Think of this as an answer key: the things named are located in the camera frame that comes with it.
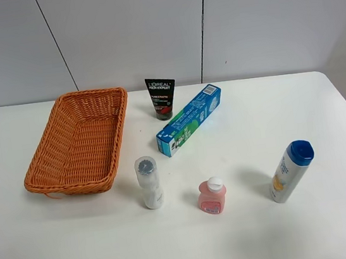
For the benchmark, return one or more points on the black face wash tube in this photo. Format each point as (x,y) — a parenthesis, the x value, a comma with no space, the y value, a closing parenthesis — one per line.
(161,92)

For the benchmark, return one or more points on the blue green toothpaste box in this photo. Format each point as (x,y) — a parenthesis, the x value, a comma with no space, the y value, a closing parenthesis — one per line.
(187,121)

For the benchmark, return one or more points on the orange wicker basket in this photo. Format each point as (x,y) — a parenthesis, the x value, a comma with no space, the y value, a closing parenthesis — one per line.
(79,150)

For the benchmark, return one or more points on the white roll-on deodorant bottle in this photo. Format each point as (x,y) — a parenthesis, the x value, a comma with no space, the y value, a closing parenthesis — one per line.
(148,178)

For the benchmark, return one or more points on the pink lotion bottle white cap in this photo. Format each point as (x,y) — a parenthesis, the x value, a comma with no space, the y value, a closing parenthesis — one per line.
(212,196)

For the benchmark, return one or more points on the white shampoo bottle blue cap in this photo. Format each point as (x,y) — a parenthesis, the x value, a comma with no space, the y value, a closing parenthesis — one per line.
(293,165)

